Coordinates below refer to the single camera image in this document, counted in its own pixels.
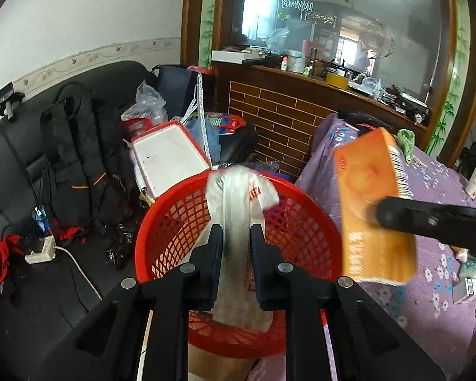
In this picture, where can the white red-lettered plastic bag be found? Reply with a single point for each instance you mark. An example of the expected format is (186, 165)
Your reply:
(236, 198)

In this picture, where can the black backpack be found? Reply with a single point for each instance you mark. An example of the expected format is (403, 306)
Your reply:
(75, 187)

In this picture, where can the red plastic basket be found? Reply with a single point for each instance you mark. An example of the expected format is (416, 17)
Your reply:
(305, 234)

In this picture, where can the white red-rimmed box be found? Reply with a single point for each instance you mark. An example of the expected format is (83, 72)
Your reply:
(166, 155)

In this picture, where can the grey white medicine box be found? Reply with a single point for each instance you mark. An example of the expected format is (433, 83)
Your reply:
(464, 291)

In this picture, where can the purple floral tablecloth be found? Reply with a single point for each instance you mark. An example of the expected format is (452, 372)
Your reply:
(413, 282)

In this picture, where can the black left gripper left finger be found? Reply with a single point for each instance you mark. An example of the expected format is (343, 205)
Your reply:
(140, 330)

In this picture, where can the orange box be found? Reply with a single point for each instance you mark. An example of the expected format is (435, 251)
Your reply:
(375, 206)

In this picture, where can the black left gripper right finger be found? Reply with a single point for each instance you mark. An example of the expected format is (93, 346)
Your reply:
(334, 329)

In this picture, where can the dark blue bag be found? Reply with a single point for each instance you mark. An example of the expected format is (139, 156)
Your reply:
(176, 84)

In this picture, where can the white power strip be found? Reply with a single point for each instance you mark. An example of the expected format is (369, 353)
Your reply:
(41, 250)

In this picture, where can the teal tissue pack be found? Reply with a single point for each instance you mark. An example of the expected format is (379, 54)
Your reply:
(468, 269)

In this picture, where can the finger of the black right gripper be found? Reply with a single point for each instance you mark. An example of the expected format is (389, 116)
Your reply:
(453, 225)

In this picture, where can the black red tool case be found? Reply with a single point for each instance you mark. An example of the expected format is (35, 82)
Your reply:
(362, 121)

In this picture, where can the black sofa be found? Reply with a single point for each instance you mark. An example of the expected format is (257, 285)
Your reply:
(41, 304)

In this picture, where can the clear plastic bag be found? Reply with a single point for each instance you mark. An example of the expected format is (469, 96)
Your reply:
(149, 105)

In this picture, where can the green cloth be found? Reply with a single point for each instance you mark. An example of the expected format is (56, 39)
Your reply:
(405, 140)

